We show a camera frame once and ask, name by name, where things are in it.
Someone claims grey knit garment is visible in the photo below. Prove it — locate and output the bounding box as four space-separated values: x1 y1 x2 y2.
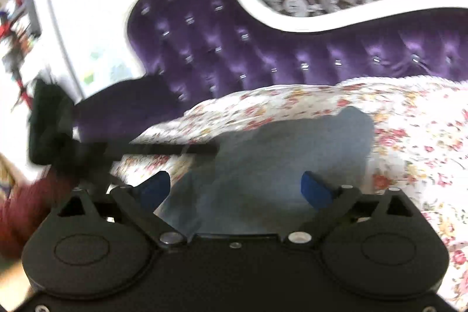
157 106 376 237

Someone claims person's left forearm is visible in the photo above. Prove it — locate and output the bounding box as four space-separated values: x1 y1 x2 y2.
0 166 79 258

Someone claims floral bed blanket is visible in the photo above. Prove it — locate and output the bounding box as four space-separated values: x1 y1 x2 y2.
110 76 468 312

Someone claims white door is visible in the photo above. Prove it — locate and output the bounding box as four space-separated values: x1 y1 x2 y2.
26 0 147 99

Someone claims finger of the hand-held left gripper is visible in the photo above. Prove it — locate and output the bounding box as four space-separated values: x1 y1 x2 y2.
108 143 221 162

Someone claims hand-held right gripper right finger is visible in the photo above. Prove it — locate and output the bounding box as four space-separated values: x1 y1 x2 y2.
283 171 420 246

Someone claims dark purple cushion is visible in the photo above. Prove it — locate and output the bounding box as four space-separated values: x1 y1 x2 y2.
72 73 188 145

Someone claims purple tufted headboard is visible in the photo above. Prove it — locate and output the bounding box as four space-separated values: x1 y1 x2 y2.
124 0 468 115

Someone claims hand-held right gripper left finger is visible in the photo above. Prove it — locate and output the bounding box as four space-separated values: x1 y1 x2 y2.
55 171 188 247

